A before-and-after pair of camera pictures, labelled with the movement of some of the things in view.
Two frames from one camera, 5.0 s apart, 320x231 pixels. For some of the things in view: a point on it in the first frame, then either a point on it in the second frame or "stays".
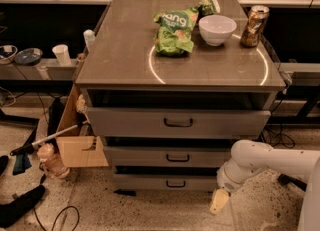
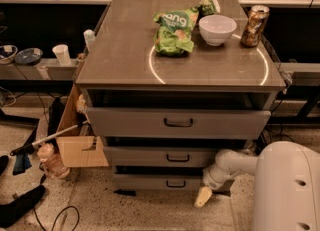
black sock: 17,207 stays
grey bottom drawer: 166,182 stays
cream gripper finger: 219,199 → 203,196
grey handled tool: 30,147 stays
